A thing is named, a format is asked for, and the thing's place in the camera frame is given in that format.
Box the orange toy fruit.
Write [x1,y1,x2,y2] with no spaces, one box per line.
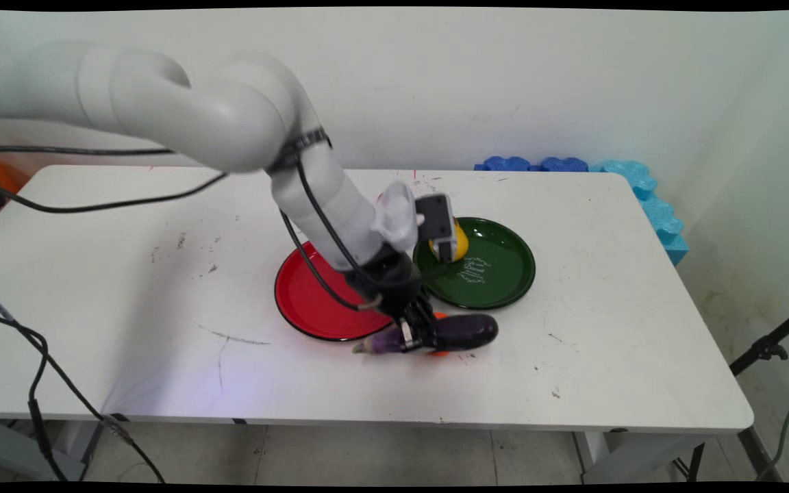
[427,312,451,357]

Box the black tripod stand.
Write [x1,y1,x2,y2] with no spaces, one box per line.
[729,300,789,483]

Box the red round plate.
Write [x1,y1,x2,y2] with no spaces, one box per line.
[274,240,397,342]

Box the black cable hanging off table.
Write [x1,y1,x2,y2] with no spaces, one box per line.
[0,282,166,484]

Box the orange object behind table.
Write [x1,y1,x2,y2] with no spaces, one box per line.
[0,157,31,199]

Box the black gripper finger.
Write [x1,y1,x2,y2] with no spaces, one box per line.
[416,299,444,351]
[400,309,429,353]

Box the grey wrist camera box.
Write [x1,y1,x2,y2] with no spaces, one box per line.
[414,193,456,265]

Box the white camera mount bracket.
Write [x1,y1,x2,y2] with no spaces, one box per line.
[371,180,425,255]

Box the grey table leg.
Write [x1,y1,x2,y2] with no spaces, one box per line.
[0,419,102,481]

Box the light blue foam mat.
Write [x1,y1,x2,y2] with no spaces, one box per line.
[590,160,690,266]

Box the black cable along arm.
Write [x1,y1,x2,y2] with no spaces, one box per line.
[295,159,376,278]

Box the yellow toy pear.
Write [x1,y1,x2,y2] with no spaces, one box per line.
[429,220,470,264]

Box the thick black cable to arm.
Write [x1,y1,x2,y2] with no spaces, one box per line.
[0,171,229,214]

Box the white table leg frame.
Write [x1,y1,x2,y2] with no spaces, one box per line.
[571,430,707,484]

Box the purple toy eggplant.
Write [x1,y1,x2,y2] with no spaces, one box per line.
[352,313,500,356]

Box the dark green round plate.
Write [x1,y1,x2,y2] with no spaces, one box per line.
[412,217,536,310]

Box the thin black cable to arm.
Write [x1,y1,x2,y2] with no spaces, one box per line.
[0,144,176,157]

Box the black strap on arm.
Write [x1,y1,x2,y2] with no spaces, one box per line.
[266,126,333,172]

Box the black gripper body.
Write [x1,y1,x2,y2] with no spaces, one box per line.
[344,246,433,319]

